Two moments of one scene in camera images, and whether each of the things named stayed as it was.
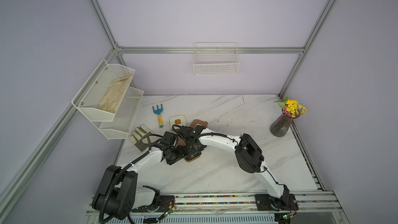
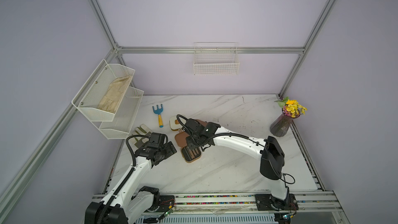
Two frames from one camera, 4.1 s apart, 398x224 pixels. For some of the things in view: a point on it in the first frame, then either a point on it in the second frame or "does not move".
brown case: x=196 y=122 does not move
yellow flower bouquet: x=291 y=107 does not move
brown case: x=189 y=158 does not move
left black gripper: x=181 y=155 to x=169 y=149
